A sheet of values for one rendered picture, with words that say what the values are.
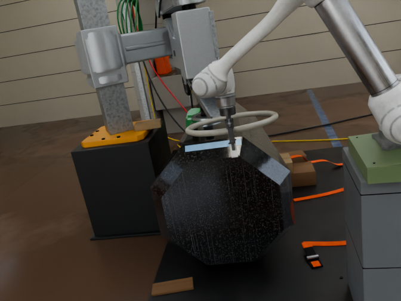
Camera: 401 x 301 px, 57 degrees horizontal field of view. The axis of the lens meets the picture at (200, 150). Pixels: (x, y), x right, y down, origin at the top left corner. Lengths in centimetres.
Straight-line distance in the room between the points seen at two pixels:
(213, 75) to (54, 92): 739
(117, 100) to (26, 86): 628
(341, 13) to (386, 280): 109
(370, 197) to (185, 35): 146
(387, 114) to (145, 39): 202
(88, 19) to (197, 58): 86
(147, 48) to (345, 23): 188
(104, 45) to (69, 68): 569
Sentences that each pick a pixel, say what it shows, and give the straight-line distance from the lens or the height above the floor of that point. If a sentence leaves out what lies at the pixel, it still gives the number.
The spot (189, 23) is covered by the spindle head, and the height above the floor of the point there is 148.
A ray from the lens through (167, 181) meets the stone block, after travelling 216.
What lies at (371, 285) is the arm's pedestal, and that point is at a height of 32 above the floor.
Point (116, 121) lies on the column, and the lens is 292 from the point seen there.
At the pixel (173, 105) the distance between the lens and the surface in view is 541.
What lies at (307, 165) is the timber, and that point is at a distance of 343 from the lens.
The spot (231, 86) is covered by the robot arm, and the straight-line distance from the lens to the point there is 167.
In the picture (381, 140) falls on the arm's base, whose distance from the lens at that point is 170.
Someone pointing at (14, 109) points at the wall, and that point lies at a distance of 942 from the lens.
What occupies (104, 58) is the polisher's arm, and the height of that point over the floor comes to 135.
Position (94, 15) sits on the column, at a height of 164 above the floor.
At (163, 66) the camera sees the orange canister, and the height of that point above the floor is 98.
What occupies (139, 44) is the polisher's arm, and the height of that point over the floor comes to 140.
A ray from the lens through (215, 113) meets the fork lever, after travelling 228.
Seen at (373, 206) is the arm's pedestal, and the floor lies 69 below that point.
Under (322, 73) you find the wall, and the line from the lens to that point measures 748.
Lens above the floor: 146
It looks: 18 degrees down
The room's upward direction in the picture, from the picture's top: 10 degrees counter-clockwise
